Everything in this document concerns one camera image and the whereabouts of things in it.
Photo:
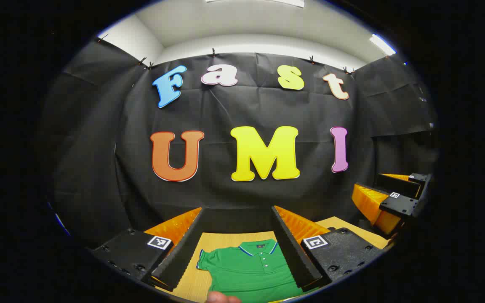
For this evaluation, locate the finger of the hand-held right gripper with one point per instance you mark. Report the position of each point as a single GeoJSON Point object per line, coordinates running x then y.
{"type": "Point", "coordinates": [398, 205]}
{"type": "Point", "coordinates": [398, 185]}

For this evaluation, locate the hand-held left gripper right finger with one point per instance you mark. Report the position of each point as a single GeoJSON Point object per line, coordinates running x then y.
{"type": "Point", "coordinates": [294, 252]}

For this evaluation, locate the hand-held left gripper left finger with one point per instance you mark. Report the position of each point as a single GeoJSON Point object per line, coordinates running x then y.
{"type": "Point", "coordinates": [179, 252]}

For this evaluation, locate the ceiling light panel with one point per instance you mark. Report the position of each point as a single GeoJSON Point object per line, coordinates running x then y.
{"type": "Point", "coordinates": [382, 44]}

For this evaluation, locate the green T-shirt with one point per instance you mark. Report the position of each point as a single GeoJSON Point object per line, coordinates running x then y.
{"type": "Point", "coordinates": [251, 273]}

